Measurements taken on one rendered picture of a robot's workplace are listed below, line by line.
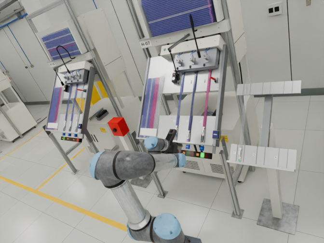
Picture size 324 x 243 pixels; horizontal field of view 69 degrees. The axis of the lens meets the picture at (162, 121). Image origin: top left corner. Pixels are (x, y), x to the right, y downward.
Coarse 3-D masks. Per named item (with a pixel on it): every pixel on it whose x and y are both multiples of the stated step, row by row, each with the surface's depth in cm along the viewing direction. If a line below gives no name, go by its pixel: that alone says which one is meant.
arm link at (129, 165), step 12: (120, 156) 90; (132, 156) 90; (144, 156) 93; (156, 156) 103; (168, 156) 113; (180, 156) 122; (120, 168) 88; (132, 168) 88; (144, 168) 91; (156, 168) 101; (168, 168) 115
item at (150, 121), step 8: (152, 80) 196; (160, 80) 191; (152, 88) 194; (160, 88) 189; (152, 96) 192; (160, 96) 188; (144, 104) 196; (152, 104) 191; (160, 104) 186; (144, 112) 194; (152, 112) 189; (144, 120) 193; (152, 120) 188; (144, 128) 191; (152, 128) 186; (144, 136) 189
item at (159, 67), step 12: (156, 60) 199; (168, 60) 191; (156, 72) 196; (168, 72) 189; (180, 72) 182; (192, 72) 176; (204, 72) 170; (216, 72) 164; (168, 84) 186; (180, 84) 180; (192, 84) 174; (204, 84) 168; (216, 84) 162
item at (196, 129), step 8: (160, 120) 184; (168, 120) 180; (184, 120) 172; (192, 120) 168; (200, 120) 164; (208, 120) 161; (160, 128) 183; (168, 128) 178; (184, 128) 170; (192, 128) 167; (200, 128) 163; (208, 128) 160; (160, 136) 181; (176, 136) 172; (184, 136) 169; (192, 136) 165; (200, 136) 162; (208, 136) 158
